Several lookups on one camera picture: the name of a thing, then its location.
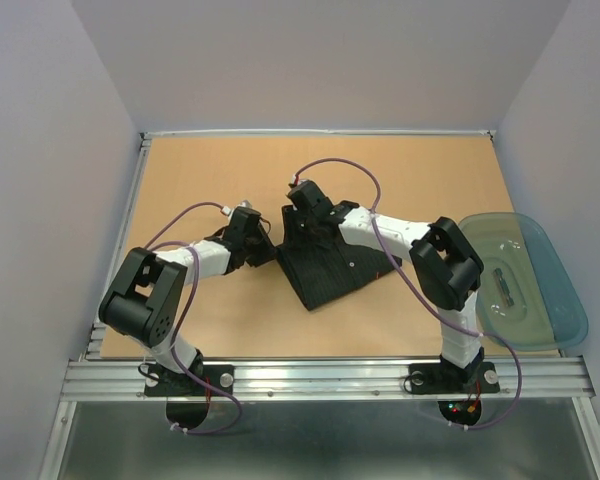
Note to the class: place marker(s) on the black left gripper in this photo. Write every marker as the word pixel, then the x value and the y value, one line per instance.
pixel 268 252

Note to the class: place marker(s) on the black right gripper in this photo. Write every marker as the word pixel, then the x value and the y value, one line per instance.
pixel 289 216

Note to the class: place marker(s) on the black pinstriped long sleeve shirt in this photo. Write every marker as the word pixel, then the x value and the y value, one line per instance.
pixel 322 270

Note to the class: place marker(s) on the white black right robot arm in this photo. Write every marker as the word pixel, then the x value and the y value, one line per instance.
pixel 447 267

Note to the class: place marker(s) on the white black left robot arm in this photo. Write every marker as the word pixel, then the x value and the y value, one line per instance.
pixel 142 300

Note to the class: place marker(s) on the translucent blue plastic bin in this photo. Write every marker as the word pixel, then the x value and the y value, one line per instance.
pixel 526 296

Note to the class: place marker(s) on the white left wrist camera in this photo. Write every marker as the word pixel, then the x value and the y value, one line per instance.
pixel 228 211

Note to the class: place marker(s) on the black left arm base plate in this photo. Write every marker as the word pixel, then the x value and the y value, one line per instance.
pixel 161 382

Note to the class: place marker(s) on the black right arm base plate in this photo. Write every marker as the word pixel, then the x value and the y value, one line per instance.
pixel 446 379

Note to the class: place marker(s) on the aluminium table frame rail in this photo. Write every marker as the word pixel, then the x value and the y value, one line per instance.
pixel 325 418

